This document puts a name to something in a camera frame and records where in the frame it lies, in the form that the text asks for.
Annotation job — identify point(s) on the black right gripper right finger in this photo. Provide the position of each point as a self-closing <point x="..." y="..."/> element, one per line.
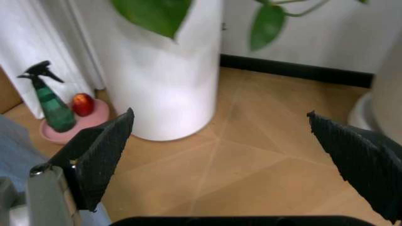
<point x="364" y="162"/>

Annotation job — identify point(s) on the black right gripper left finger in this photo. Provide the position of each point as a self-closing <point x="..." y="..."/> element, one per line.
<point x="94" y="160"/>

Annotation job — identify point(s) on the pink round tray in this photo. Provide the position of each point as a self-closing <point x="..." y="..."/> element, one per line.
<point x="91" y="122"/>

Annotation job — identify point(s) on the red apple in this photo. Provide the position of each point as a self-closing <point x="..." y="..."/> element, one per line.
<point x="83" y="104"/>

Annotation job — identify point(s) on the white rounded pot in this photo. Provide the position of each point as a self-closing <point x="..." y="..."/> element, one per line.
<point x="381" y="94"/>

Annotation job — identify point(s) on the green spray bottle black trigger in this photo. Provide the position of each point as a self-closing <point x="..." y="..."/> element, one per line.
<point x="51" y="103"/>

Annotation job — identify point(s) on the blue fabric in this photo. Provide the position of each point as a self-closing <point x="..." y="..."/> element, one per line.
<point x="15" y="150"/>

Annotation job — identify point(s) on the tall white cylindrical planter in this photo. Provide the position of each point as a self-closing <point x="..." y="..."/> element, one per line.
<point x="163" y="80"/>

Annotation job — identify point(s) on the black baseboard strip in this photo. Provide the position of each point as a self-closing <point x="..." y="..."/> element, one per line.
<point x="295" y="70"/>

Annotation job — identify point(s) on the white curtain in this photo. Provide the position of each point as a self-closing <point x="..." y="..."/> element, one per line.
<point x="41" y="47"/>

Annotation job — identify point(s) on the green leafy pothos plant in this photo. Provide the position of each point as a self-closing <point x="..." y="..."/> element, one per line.
<point x="267" y="26"/>

